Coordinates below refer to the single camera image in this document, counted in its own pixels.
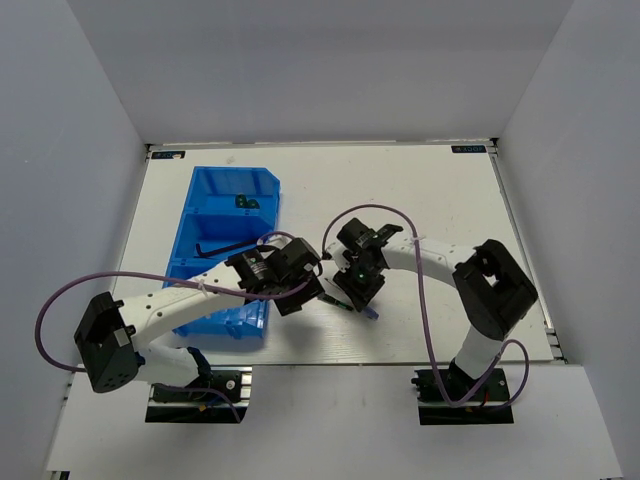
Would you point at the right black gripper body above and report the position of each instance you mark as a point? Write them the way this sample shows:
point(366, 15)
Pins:
point(360, 280)

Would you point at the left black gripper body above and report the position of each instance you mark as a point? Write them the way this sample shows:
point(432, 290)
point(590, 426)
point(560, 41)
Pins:
point(286, 304)

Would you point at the red blue handled screwdriver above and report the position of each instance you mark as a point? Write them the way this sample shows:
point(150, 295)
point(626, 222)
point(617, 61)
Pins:
point(370, 313)

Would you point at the blue plastic compartment bin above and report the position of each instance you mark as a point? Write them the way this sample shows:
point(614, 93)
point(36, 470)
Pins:
point(226, 210)

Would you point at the long brown hex key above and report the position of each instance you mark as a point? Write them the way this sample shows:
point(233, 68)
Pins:
point(201, 253)

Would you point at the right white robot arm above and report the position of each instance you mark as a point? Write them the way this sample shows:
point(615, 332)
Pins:
point(495, 292)

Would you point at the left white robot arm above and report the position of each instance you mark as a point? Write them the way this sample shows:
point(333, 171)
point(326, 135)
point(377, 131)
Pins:
point(117, 339)

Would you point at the left table logo sticker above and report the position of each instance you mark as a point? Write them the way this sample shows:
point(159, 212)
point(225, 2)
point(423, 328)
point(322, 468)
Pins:
point(157, 155)

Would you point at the table logo sticker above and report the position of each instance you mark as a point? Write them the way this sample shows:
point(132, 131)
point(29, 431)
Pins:
point(468, 149)
point(157, 155)

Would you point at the right table logo sticker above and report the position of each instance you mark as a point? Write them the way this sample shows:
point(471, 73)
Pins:
point(468, 149)

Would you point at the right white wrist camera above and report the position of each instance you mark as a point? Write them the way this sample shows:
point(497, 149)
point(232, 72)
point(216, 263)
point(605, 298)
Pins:
point(338, 254)

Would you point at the black green handled screwdriver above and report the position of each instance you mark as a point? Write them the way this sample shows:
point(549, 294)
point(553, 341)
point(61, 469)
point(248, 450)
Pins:
point(330, 300)

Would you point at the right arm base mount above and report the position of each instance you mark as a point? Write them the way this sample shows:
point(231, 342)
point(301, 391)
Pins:
point(494, 389)

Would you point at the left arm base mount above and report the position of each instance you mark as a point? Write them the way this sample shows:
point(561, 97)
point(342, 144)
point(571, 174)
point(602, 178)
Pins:
point(222, 399)

